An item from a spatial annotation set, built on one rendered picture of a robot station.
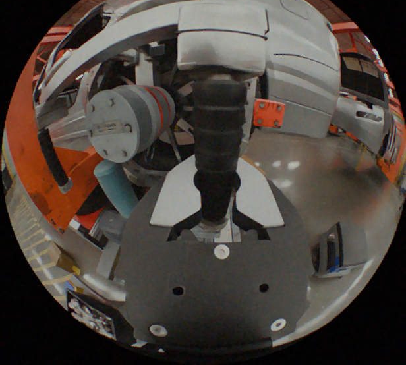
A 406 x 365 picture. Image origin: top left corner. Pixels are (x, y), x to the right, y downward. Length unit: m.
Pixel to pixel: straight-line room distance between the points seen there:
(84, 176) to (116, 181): 0.37
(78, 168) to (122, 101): 0.53
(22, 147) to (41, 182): 0.16
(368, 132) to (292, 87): 1.96
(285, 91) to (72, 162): 0.99
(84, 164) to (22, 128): 0.38
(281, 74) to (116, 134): 0.57
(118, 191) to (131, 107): 0.26
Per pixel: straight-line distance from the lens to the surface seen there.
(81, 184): 0.70
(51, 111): 0.33
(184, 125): 0.42
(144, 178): 0.46
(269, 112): 0.33
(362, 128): 2.39
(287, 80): 0.59
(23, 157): 0.59
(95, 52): 0.17
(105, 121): 0.22
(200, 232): 0.78
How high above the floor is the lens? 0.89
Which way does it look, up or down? 32 degrees down
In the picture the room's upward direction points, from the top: straight up
